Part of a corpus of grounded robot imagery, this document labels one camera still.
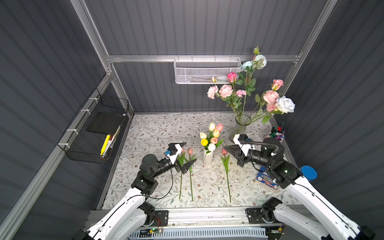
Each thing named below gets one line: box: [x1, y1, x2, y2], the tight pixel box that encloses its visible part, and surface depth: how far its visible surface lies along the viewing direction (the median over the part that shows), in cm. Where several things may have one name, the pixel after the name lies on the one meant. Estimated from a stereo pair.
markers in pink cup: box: [269, 122, 286, 141], surface depth 93 cm
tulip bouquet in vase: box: [199, 122, 224, 154], surface depth 70 cm
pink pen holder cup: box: [275, 134, 285, 143], surface depth 93 cm
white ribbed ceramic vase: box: [203, 149, 214, 167], surface depth 85 cm
